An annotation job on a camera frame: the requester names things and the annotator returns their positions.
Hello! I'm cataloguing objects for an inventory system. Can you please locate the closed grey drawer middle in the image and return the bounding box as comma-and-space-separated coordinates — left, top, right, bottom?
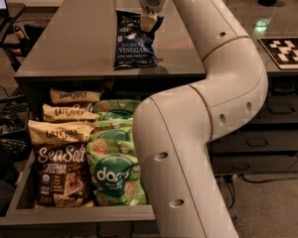
211, 130, 298, 154

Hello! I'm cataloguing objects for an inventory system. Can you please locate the black white fiducial marker board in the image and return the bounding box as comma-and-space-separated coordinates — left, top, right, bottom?
258, 37, 298, 70

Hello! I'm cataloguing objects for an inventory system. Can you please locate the middle green Dang chip bag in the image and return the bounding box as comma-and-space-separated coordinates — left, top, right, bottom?
89, 118, 133, 142

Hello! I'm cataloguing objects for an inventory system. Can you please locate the black wire crate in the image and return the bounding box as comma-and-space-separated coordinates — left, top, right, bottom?
0, 95, 31, 162

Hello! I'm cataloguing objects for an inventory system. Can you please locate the middle Late July chip bag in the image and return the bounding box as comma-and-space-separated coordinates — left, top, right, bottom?
43, 104, 99, 122

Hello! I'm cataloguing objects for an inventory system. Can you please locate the rear green Dang chip bag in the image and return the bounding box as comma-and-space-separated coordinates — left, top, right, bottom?
93, 99, 140, 120

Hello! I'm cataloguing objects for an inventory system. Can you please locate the closed grey drawer lower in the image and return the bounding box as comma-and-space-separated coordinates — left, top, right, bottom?
212, 155, 298, 175

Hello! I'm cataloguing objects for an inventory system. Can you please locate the green dang chip bag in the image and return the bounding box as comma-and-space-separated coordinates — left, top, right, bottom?
89, 118, 133, 142
93, 99, 140, 120
86, 139, 146, 206

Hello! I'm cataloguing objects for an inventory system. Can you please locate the rear Late July chip bag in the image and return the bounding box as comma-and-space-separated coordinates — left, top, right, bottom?
50, 88, 100, 104

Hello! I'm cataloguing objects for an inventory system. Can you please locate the black power cable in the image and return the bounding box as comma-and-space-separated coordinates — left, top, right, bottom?
222, 172, 298, 209

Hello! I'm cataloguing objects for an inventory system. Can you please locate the open grey top drawer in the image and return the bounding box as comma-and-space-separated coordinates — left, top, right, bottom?
0, 94, 162, 238

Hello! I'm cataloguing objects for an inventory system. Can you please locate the closed grey drawer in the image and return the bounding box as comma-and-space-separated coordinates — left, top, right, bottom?
212, 155, 298, 175
211, 130, 298, 154
250, 95, 298, 124

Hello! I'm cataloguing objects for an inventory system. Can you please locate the front Late July chip bag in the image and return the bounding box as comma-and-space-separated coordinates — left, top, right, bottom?
28, 120, 93, 208

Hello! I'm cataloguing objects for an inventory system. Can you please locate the dark side desk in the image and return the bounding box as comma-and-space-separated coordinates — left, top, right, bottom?
0, 3, 26, 47

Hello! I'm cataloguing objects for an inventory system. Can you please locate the front green Dang chip bag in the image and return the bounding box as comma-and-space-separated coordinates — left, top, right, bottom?
86, 139, 146, 206

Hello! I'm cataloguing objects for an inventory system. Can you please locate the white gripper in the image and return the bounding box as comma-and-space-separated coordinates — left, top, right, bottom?
138, 0, 169, 33

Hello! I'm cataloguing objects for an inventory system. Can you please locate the closed grey drawer upper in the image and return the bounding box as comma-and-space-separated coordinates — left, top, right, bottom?
250, 95, 298, 124

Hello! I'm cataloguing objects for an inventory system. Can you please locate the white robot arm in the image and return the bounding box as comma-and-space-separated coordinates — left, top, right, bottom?
132, 0, 268, 238

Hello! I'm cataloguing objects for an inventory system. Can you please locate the late july chip bag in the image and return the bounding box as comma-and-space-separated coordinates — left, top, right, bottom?
50, 88, 100, 104
28, 120, 93, 208
43, 104, 99, 122

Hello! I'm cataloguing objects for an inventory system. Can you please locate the blue Kettle chip bag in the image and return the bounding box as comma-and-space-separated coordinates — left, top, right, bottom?
113, 10, 164, 68

